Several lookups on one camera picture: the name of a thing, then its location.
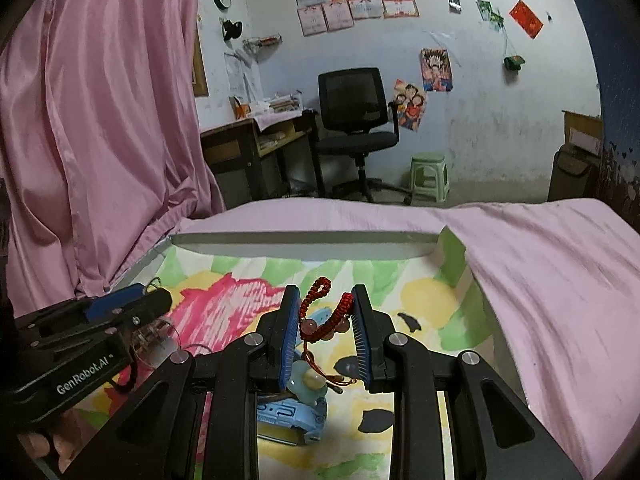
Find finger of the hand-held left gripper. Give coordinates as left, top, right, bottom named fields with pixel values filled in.
left=83, top=283, right=150, bottom=323
left=107, top=290, right=174, bottom=342

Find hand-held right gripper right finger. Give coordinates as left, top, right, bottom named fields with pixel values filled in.
left=351, top=284, right=583, bottom=480

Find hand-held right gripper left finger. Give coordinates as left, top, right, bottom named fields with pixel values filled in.
left=65, top=285, right=303, bottom=480

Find red cord pendant necklace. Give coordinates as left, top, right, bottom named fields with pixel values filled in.
left=292, top=277, right=353, bottom=403

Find grey cardboard box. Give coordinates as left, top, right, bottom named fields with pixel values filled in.
left=30, top=225, right=531, bottom=480

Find person's left hand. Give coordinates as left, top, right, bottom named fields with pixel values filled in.
left=17, top=405, right=83, bottom=468

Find beige hair claw clip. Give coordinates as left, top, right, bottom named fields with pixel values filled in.
left=131, top=320, right=170, bottom=358

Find blue smartwatch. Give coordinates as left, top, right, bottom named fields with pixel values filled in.
left=256, top=394, right=328, bottom=446

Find pink curtain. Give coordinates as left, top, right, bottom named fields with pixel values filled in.
left=0, top=0, right=226, bottom=313

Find wooden desk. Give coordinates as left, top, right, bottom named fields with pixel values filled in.
left=200, top=110, right=321, bottom=208

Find green plastic stool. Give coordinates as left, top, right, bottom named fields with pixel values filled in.
left=410, top=152, right=451, bottom=204

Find pink floral bedsheet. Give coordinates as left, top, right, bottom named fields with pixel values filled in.
left=172, top=197, right=640, bottom=480

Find stack of papers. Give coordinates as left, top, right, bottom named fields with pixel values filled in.
left=230, top=91, right=304, bottom=122

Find black office chair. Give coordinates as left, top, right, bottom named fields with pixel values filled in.
left=316, top=67, right=413, bottom=206

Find wooden framed board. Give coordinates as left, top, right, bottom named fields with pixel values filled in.
left=192, top=25, right=210, bottom=97

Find dark storage bag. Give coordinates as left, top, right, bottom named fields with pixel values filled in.
left=547, top=145, right=601, bottom=203

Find brown cardboard box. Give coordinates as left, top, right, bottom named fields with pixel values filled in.
left=562, top=110, right=603, bottom=153

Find cartoon family wall poster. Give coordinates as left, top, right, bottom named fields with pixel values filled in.
left=392, top=79, right=428, bottom=132

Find white wall papers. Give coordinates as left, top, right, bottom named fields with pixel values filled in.
left=224, top=50, right=263, bottom=101

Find cartoon fighter wall poster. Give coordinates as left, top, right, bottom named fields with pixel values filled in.
left=420, top=48, right=453, bottom=93

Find green wall photos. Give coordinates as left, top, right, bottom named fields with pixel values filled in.
left=476, top=0, right=505, bottom=31

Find red paper wall decoration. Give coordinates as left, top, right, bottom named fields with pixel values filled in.
left=509, top=0, right=544, bottom=39

